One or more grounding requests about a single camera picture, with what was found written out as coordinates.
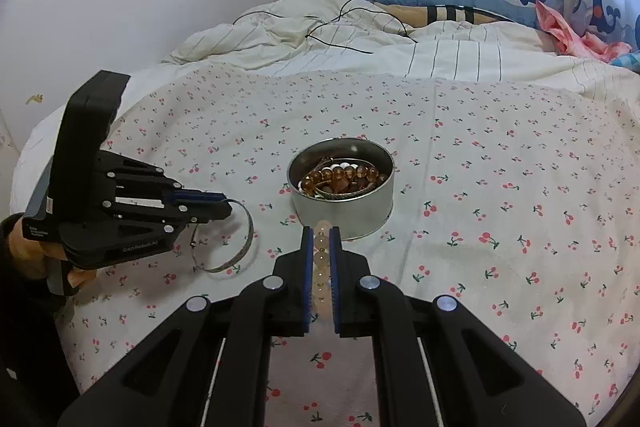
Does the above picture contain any person's left hand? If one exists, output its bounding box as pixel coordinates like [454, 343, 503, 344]
[10, 217, 97, 289]

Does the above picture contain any white striped quilt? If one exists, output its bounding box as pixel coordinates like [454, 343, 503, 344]
[162, 0, 640, 104]

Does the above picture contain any pink cloth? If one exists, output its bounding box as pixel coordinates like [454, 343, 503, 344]
[535, 0, 634, 64]

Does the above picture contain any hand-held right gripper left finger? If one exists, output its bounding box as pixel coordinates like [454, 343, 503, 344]
[57, 227, 317, 427]

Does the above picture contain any pale bead bracelet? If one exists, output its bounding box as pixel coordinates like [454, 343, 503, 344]
[312, 218, 334, 324]

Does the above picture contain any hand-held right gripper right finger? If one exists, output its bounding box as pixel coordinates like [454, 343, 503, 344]
[327, 227, 587, 427]

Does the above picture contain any round metal tin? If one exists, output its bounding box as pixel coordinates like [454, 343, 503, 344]
[287, 137, 396, 241]

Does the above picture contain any black cable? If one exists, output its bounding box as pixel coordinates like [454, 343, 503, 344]
[232, 0, 419, 56]

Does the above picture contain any silver bangle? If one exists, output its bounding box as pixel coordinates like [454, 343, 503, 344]
[190, 199, 257, 274]

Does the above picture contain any cherry print bed sheet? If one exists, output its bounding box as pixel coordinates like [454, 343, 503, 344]
[50, 69, 640, 427]

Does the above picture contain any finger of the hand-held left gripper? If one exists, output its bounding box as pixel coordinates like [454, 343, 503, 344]
[106, 202, 232, 234]
[101, 151, 229, 208]

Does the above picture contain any blue cloth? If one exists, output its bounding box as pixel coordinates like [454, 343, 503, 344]
[609, 51, 640, 72]

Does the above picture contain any amber bead bracelet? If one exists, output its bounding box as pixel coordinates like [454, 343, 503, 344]
[300, 162, 382, 198]

